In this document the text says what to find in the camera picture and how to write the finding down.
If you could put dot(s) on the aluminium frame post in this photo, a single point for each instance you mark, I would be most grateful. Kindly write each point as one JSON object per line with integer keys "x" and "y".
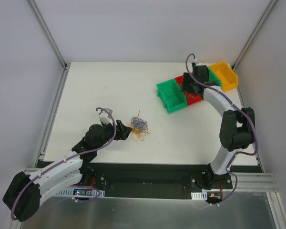
{"x": 46, "y": 32}
{"x": 253, "y": 35}

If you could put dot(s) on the near green bin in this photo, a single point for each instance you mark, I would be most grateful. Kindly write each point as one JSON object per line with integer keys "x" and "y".
{"x": 171, "y": 96}

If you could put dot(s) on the far green bin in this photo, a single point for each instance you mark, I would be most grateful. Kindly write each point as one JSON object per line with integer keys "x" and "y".
{"x": 213, "y": 77}

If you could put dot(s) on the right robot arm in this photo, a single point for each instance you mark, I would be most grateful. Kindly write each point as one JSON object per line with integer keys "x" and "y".
{"x": 237, "y": 129}

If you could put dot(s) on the left aluminium frame post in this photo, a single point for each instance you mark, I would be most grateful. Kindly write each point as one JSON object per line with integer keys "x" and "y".
{"x": 46, "y": 32}

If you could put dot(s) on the right aluminium frame post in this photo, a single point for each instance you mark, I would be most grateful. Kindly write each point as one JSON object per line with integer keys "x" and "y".
{"x": 253, "y": 35}

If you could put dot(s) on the right white cable duct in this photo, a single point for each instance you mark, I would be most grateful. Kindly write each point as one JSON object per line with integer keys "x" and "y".
{"x": 199, "y": 195}

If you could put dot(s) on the white cable duct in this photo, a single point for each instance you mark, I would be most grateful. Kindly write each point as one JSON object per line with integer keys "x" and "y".
{"x": 79, "y": 192}
{"x": 199, "y": 195}

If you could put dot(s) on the red bin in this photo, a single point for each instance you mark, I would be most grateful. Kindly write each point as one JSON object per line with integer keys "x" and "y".
{"x": 190, "y": 98}

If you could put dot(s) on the green bin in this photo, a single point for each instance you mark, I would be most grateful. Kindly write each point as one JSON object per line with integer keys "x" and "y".
{"x": 171, "y": 96}
{"x": 213, "y": 77}

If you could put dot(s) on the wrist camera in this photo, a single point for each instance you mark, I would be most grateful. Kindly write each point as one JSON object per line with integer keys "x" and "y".
{"x": 104, "y": 115}
{"x": 196, "y": 63}

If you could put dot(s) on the left white cable duct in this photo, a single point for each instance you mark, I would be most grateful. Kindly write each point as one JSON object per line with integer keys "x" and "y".
{"x": 79, "y": 192}

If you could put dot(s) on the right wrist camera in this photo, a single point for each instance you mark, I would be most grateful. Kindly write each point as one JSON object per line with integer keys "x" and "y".
{"x": 196, "y": 63}

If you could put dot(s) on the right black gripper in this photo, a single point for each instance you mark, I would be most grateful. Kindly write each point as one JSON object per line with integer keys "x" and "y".
{"x": 189, "y": 84}

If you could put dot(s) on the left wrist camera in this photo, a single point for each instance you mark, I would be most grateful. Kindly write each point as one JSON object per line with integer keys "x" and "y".
{"x": 104, "y": 115}

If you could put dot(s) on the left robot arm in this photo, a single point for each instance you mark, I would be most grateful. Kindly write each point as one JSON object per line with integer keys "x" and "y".
{"x": 27, "y": 192}

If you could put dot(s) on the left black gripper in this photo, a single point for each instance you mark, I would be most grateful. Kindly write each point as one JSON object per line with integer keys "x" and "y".
{"x": 118, "y": 130}

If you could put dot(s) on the yellow bin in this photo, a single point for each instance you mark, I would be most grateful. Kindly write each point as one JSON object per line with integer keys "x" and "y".
{"x": 227, "y": 76}

